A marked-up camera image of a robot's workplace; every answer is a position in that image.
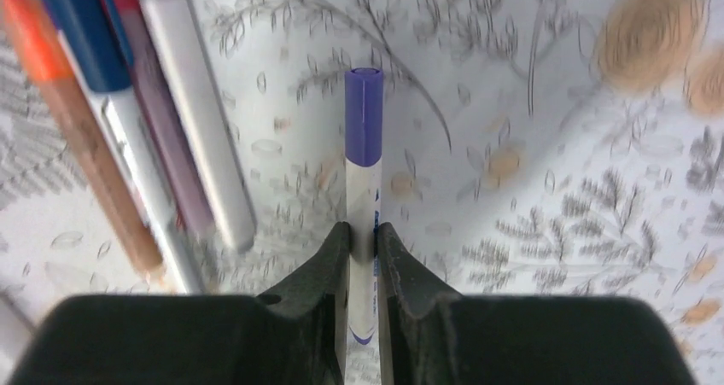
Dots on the pink translucent marker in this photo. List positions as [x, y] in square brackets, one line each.
[194, 215]

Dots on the grey white marker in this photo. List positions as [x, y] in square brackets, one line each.
[177, 41]

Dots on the dark blue capped marker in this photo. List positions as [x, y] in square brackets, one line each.
[90, 35]

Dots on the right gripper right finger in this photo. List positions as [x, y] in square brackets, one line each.
[429, 333]

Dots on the floral table mat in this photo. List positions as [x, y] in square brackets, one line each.
[529, 147]

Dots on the orange brown marker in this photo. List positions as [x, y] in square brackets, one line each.
[35, 41]

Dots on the purple capped white marker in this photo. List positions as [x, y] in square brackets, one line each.
[363, 155]

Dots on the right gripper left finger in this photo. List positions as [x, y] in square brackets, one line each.
[292, 333]

